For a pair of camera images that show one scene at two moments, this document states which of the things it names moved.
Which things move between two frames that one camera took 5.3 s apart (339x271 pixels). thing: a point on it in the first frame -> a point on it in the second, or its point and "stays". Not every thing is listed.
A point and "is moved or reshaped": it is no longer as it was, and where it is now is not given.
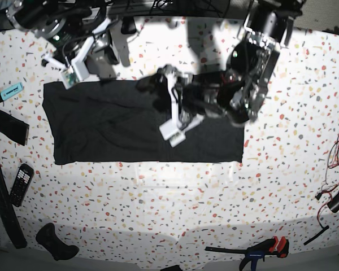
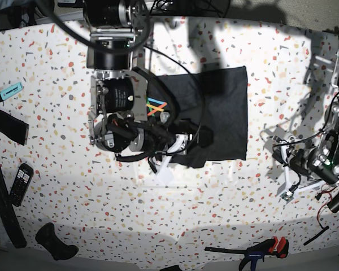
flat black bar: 16,129 stays
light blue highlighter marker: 9,92 stays
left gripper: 77,65 -> 166,175
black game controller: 48,238 stays
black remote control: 22,182 stays
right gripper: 173,130 -> 279,153
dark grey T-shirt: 118,121 is moved or reshaped
